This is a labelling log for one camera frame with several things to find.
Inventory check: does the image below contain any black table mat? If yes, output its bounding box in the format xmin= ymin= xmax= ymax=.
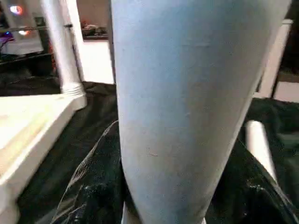
xmin=0 ymin=77 xmax=299 ymax=224

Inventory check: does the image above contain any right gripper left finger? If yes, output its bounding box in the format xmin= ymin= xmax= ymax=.
xmin=50 ymin=120 xmax=137 ymax=224

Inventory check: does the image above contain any white plastic table top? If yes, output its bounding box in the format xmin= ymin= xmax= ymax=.
xmin=0 ymin=93 xmax=88 ymax=224

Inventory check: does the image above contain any white glass door cabinet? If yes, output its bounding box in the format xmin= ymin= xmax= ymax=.
xmin=254 ymin=19 xmax=299 ymax=104

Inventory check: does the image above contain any white plastic table leg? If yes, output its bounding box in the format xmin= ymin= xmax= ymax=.
xmin=110 ymin=0 xmax=293 ymax=224
xmin=245 ymin=120 xmax=279 ymax=183
xmin=40 ymin=0 xmax=88 ymax=98

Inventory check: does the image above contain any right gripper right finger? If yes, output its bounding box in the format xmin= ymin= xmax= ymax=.
xmin=205 ymin=140 xmax=299 ymax=224

